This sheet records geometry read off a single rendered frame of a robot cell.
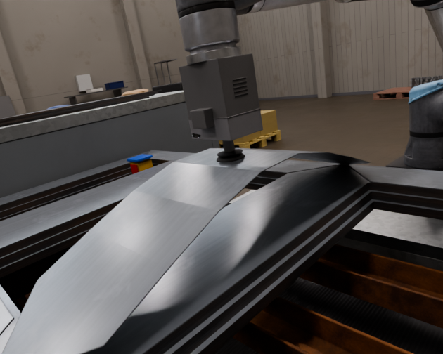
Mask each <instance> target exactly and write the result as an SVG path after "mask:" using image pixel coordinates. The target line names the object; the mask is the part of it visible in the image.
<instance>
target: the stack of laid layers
mask: <svg viewBox="0 0 443 354"><path fill-rule="evenodd" d="M129 175H132V171H131V166H130V163H128V164H125V165H122V166H119V167H116V168H114V169H110V170H107V171H103V172H100V173H97V174H94V175H92V176H88V177H86V178H82V179H79V180H77V181H73V182H71V183H67V184H65V185H61V186H58V187H56V188H52V189H50V190H46V191H43V192H40V193H37V194H34V195H30V196H28V197H24V198H22V199H18V200H16V201H13V202H9V203H7V204H3V205H1V206H0V221H3V220H5V219H7V218H11V217H14V216H17V215H19V214H23V213H25V212H27V211H31V210H33V209H36V208H39V207H42V206H44V205H47V204H50V203H53V202H56V201H58V200H61V199H64V198H66V197H70V196H73V195H76V194H78V193H81V192H84V191H86V190H90V189H92V188H95V187H98V186H100V185H104V184H106V183H109V182H112V181H115V180H117V179H120V178H124V177H125V176H129ZM245 188H247V189H251V190H255V191H254V192H252V193H250V194H249V195H246V196H244V197H243V198H241V199H239V200H237V201H235V202H234V203H232V204H230V205H228V206H226V207H224V208H223V209H222V210H221V211H220V212H219V213H218V214H217V215H216V216H215V217H214V218H213V219H212V220H211V221H210V222H209V224H208V225H207V226H206V227H205V228H204V230H203V231H202V232H201V233H200V234H199V236H197V237H196V238H195V240H194V241H193V242H192V243H191V244H190V246H189V247H188V248H187V249H186V250H185V252H184V253H183V254H182V255H180V257H179V258H178V259H177V260H176V261H175V263H174V264H173V265H172V266H171V267H170V269H169V270H168V271H167V272H166V273H165V274H164V275H163V276H162V278H161V279H160V280H159V282H158V283H157V284H156V285H155V286H154V287H153V288H152V290H151V291H150V292H149V293H148V295H147V296H146V297H145V299H144V300H142V302H141V303H140V304H139V305H138V307H137V308H136V309H135V310H134V312H133V313H132V314H131V315H130V316H129V317H128V318H127V320H126V321H125V322H124V323H123V325H122V326H121V327H120V328H119V329H118V330H117V331H116V333H115V334H114V335H113V337H112V338H111V339H110V340H109V342H107V344H106V345H105V346H104V347H101V348H98V349H96V350H93V351H90V352H88V353H85V354H215V353H216V352H217V351H218V350H219V349H220V348H221V347H222V346H223V345H224V344H225V343H226V342H227V341H229V340H230V339H231V338H232V337H233V336H234V335H235V334H237V333H238V332H239V331H240V330H241V329H242V328H243V327H244V326H245V325H246V324H247V323H248V322H249V321H251V320H252V319H253V318H254V317H255V316H256V315H257V314H259V313H260V312H261V311H262V310H263V309H264V308H266V307H267V306H268V305H269V304H270V303H271V302H272V301H273V300H274V299H275V298H276V297H277V296H278V295H279V294H281V293H282V292H283V291H284V290H285V289H286V288H287V287H289V286H290V285H291V284H292V283H293V282H294V281H295V280H296V279H297V278H298V277H299V276H300V275H301V274H303V273H304V272H305V271H306V270H307V269H308V268H310V267H311V266H312V265H313V264H314V263H315V262H316V261H317V260H319V259H320V258H321V257H322V256H323V255H324V254H325V253H326V252H327V251H328V250H329V249H330V248H331V247H333V246H334V245H335V244H336V243H337V242H338V241H340V240H341V239H342V238H343V237H344V236H345V235H346V234H347V233H348V232H349V231H350V230H351V229H352V228H354V227H355V226H356V225H357V224H358V223H359V222H360V221H362V220H363V219H364V218H365V217H366V216H367V215H368V214H370V213H371V212H372V210H374V209H377V210H383V211H391V212H395V213H400V214H408V215H413V216H422V217H426V218H434V219H439V220H443V190H440V189H433V188H420V187H413V186H407V185H394V184H387V183H374V182H370V181H369V180H368V179H366V178H364V177H363V176H362V175H361V174H360V173H358V172H357V171H355V170H354V169H353V168H352V167H350V166H349V165H346V164H341V165H336V166H327V167H323V168H317V169H310V170H304V171H296V172H291V173H281V172H274V171H263V172H261V173H260V174H259V175H258V176H257V177H256V178H255V179H254V180H253V181H251V182H250V183H249V184H248V185H247V186H246V187H245ZM122 200H123V199H122ZM122 200H120V201H118V202H115V203H113V204H110V205H108V206H105V207H103V208H100V209H97V210H95V211H92V212H91V213H88V214H85V215H83V216H80V217H78V218H75V219H73V220H71V221H68V222H66V223H63V224H60V225H57V226H56V227H53V228H50V229H48V230H45V231H43V232H41V233H38V234H36V235H33V236H31V237H28V238H26V239H23V240H20V241H19V242H16V243H13V244H10V245H8V246H6V247H3V248H1V249H0V278H1V277H4V276H6V275H8V274H11V273H13V272H15V271H17V270H19V269H21V268H24V267H26V266H28V265H30V264H33V263H35V262H37V261H40V260H42V259H43V258H46V257H48V256H50V255H52V254H55V253H57V252H59V251H62V250H64V249H66V248H68V247H71V246H72V245H74V244H76V243H77V242H78V241H79V240H80V239H81V238H82V237H83V236H84V235H85V234H86V233H87V232H88V231H89V230H90V229H92V228H93V227H94V226H95V225H96V224H97V223H98V222H99V221H100V220H101V219H102V218H103V217H105V216H106V215H107V214H108V213H109V212H110V211H111V210H113V209H114V208H115V207H116V206H117V205H118V204H119V203H120V202H121V201H122ZM0 297H1V299H2V301H3V302H4V303H5V305H6V307H7V308H8V309H9V311H10V312H11V314H12V316H13V317H14V319H13V320H12V321H11V323H10V324H9V325H8V326H7V327H6V328H5V330H3V331H2V333H1V334H0V354H2V351H3V349H4V347H5V345H6V343H7V341H8V339H9V337H10V335H11V333H12V331H13V328H14V326H15V324H16V322H17V321H18V318H19V317H20V314H21V312H20V311H19V310H18V309H17V307H16V306H15V304H14V303H13V302H12V300H11V299H10V297H9V296H8V294H7V293H6V292H5V291H4V289H3V288H2V286H1V285H0Z"/></svg>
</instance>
